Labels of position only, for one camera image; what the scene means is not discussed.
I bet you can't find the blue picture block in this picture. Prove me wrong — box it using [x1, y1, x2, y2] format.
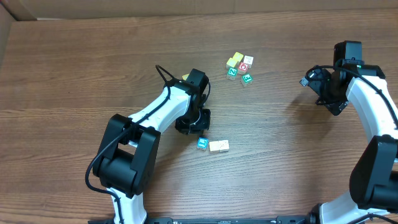
[197, 138, 209, 151]

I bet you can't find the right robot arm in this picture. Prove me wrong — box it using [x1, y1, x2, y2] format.
[300, 40, 397, 223]

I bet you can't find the green picture block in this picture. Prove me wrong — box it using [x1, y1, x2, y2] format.
[241, 73, 253, 87]

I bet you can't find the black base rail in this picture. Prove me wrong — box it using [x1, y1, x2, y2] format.
[87, 216, 315, 224]

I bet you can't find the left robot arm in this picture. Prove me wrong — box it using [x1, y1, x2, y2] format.
[85, 69, 211, 223]

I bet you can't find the tan yellow letter block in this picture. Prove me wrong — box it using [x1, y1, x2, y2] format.
[209, 141, 220, 153]

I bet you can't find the yellow block front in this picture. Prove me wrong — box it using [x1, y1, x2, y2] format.
[226, 58, 239, 69]

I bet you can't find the green Z block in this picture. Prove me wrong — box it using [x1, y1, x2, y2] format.
[226, 67, 237, 80]

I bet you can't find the white drawing block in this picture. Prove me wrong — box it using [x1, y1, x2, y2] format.
[218, 140, 229, 152]

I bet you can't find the red picture block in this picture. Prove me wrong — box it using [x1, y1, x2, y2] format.
[238, 62, 249, 75]

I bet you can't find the yellow block rear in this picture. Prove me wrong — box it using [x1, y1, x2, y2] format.
[233, 52, 244, 63]

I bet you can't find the white letter block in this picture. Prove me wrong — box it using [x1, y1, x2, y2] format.
[243, 55, 254, 68]

